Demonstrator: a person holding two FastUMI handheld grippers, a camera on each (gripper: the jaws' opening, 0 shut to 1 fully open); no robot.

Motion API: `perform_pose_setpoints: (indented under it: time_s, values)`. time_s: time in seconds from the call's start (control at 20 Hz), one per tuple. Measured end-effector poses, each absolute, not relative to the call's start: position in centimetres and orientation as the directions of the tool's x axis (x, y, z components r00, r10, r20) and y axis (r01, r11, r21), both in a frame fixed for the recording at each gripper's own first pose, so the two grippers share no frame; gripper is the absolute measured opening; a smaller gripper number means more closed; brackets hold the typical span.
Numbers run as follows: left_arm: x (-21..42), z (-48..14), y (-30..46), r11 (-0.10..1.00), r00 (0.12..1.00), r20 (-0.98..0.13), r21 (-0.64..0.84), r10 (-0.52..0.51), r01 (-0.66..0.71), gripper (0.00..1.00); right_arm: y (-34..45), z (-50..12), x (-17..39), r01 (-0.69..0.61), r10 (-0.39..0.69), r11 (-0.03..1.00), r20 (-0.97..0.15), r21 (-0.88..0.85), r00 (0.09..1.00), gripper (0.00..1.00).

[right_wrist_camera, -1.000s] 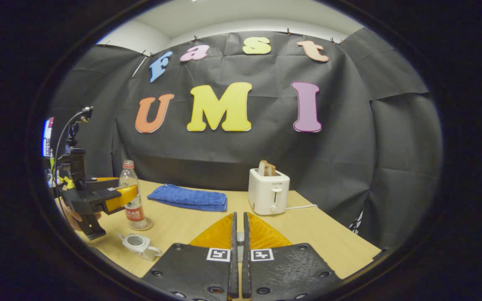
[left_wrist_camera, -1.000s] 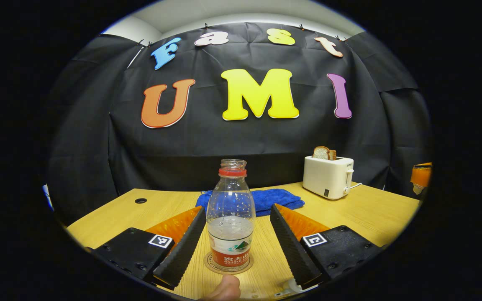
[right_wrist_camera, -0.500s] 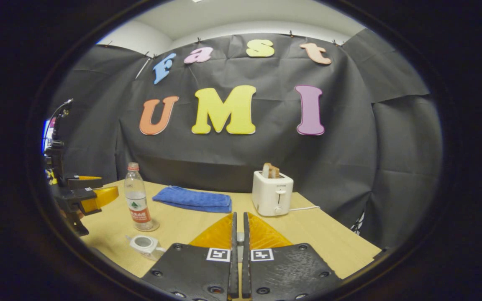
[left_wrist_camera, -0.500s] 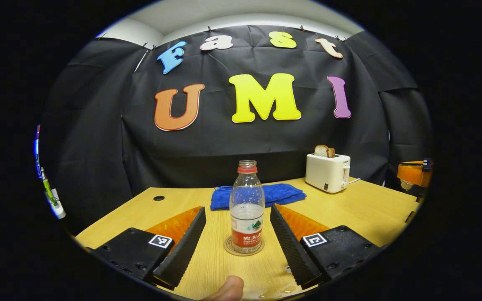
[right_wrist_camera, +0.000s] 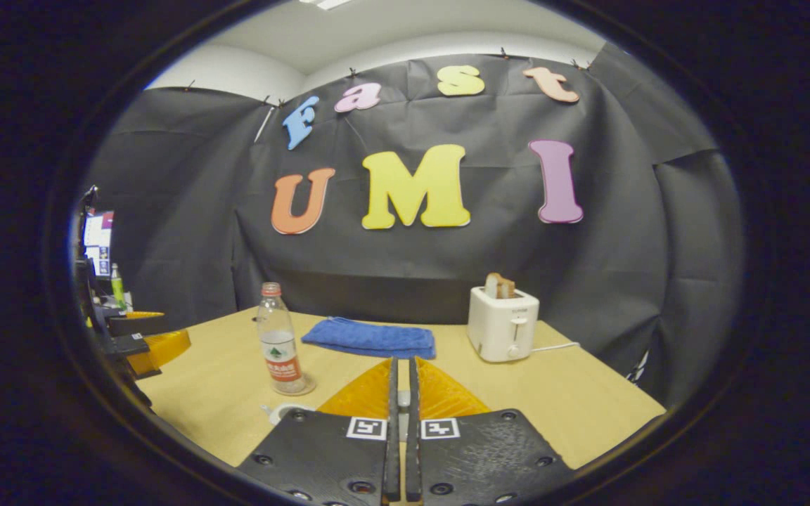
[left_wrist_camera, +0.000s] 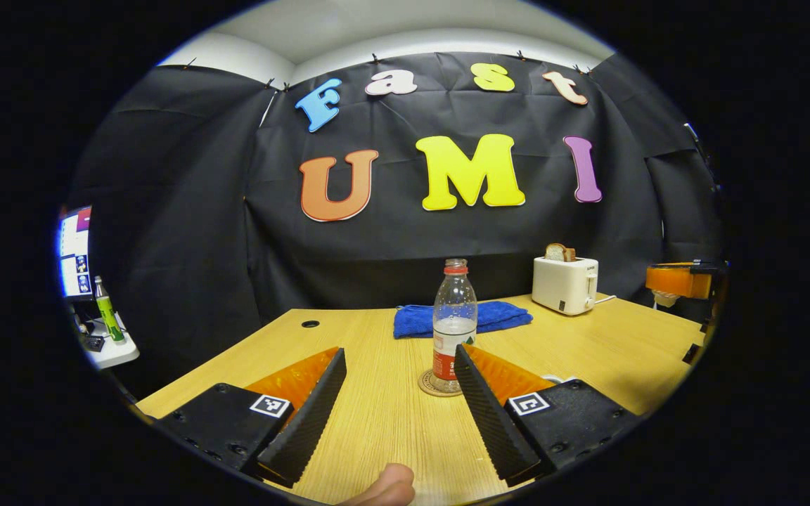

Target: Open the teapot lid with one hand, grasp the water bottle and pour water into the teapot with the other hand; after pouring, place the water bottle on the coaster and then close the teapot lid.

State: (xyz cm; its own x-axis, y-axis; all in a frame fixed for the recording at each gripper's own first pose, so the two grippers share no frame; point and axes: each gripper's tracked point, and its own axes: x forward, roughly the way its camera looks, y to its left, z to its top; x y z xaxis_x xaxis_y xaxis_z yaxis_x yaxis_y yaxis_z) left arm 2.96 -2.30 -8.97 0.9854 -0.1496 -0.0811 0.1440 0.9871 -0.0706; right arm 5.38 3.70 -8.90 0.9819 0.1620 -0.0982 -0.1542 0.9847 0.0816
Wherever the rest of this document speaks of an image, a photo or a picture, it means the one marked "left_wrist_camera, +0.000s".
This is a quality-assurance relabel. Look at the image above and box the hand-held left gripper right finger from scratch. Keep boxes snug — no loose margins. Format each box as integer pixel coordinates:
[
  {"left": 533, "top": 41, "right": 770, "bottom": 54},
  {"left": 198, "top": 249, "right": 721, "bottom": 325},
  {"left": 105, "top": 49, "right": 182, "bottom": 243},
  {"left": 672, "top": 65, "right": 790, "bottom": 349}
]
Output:
[{"left": 453, "top": 343, "right": 641, "bottom": 486}]

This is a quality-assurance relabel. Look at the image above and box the small white side table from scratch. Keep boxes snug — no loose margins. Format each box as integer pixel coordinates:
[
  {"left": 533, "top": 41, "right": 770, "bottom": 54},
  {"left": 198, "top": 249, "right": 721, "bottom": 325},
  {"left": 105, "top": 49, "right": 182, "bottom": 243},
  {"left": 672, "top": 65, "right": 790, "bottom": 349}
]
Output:
[{"left": 82, "top": 320, "right": 141, "bottom": 371}]

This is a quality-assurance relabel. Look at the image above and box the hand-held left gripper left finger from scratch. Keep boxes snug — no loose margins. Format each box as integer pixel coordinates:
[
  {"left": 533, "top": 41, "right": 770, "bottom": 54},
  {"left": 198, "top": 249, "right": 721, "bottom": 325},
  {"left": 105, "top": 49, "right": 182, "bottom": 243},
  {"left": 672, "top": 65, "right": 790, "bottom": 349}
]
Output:
[{"left": 155, "top": 346, "right": 348, "bottom": 489}]

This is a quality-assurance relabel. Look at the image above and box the computer monitor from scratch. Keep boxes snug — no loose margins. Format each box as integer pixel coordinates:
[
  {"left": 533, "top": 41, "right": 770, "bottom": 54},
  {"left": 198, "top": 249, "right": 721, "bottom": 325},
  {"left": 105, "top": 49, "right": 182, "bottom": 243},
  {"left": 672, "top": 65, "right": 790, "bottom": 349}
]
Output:
[{"left": 58, "top": 205, "right": 94, "bottom": 301}]

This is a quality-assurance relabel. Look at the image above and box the black backdrop cloth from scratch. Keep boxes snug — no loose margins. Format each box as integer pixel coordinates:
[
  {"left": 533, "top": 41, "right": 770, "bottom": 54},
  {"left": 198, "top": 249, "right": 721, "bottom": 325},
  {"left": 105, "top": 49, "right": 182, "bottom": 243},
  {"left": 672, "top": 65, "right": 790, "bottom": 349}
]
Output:
[{"left": 60, "top": 49, "right": 726, "bottom": 401}]

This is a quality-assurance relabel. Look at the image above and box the blue folded towel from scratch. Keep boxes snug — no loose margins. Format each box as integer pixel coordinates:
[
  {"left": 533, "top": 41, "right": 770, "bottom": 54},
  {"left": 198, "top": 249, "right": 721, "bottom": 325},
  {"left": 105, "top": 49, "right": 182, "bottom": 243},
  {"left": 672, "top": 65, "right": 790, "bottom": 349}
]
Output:
[{"left": 393, "top": 301, "right": 534, "bottom": 340}]

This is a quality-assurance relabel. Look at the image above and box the white toaster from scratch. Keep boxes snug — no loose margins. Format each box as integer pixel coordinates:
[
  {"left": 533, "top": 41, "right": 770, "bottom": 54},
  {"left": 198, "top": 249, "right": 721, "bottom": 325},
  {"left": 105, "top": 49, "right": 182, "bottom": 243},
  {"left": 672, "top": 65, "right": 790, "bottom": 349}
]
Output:
[{"left": 532, "top": 256, "right": 600, "bottom": 316}]

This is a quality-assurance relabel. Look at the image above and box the round brown coaster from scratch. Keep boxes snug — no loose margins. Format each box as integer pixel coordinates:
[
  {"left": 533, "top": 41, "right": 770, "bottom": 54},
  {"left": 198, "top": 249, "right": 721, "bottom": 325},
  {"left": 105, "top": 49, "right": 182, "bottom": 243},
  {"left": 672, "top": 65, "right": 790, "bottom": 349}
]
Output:
[{"left": 418, "top": 369, "right": 463, "bottom": 398}]

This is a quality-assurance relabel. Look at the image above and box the clear plastic water bottle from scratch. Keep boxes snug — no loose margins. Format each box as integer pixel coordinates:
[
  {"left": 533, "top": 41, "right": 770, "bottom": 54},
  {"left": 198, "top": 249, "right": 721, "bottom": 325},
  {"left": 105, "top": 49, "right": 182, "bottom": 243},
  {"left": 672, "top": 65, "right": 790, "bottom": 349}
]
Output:
[{"left": 432, "top": 258, "right": 479, "bottom": 394}]

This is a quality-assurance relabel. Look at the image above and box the green drink bottle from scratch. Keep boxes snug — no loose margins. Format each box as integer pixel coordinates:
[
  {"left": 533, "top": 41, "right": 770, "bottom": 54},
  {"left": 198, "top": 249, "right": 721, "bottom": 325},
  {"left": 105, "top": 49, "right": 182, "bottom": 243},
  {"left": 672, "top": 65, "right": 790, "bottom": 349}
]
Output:
[{"left": 94, "top": 275, "right": 126, "bottom": 343}]

